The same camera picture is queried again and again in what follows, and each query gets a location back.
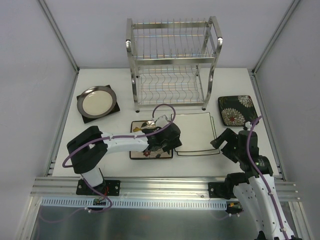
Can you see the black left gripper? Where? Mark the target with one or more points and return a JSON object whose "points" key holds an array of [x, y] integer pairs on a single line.
{"points": [[173, 136]]}

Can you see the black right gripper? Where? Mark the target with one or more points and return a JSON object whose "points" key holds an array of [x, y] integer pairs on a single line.
{"points": [[229, 144]]}

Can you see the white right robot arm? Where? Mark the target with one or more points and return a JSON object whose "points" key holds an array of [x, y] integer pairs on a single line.
{"points": [[254, 186]]}

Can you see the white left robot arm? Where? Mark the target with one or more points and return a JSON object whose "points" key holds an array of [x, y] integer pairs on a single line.
{"points": [[88, 148]]}

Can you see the stainless steel dish rack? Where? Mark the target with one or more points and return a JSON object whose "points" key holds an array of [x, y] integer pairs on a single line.
{"points": [[173, 61]]}

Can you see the upper colourful flower plate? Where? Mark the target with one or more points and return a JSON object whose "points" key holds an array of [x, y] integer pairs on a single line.
{"points": [[137, 126]]}

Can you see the dark floral square plate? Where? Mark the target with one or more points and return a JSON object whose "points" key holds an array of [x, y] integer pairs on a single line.
{"points": [[236, 110]]}

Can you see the black square plate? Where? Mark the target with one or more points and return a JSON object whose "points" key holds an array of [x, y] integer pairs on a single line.
{"points": [[113, 110]]}

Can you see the round silver-rimmed plate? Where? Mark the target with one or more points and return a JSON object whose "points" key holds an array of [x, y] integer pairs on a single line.
{"points": [[96, 101]]}

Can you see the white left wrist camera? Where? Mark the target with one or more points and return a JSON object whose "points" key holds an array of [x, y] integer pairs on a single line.
{"points": [[161, 121]]}

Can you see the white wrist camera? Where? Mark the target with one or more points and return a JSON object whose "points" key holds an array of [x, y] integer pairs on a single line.
{"points": [[161, 121], [247, 126]]}

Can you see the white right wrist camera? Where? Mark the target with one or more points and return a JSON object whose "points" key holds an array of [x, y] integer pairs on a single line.
{"points": [[247, 126]]}

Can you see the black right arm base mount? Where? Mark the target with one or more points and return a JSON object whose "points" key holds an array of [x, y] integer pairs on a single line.
{"points": [[224, 189]]}

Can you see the aluminium rail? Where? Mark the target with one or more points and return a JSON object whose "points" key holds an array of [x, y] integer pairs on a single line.
{"points": [[166, 188]]}

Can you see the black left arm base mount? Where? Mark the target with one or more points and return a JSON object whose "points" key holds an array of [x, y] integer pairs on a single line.
{"points": [[107, 188]]}

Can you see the white slotted cable duct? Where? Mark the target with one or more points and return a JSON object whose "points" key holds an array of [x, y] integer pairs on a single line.
{"points": [[216, 205]]}

